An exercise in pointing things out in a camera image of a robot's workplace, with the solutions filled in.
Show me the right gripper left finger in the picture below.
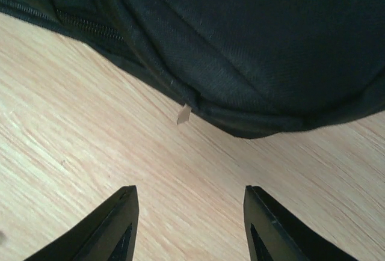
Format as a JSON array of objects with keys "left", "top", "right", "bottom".
[{"left": 26, "top": 186, "right": 139, "bottom": 261}]

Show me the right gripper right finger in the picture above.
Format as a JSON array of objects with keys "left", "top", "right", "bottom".
[{"left": 244, "top": 185, "right": 355, "bottom": 261}]

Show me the black student backpack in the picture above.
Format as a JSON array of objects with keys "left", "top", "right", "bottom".
[{"left": 1, "top": 0, "right": 384, "bottom": 138}]

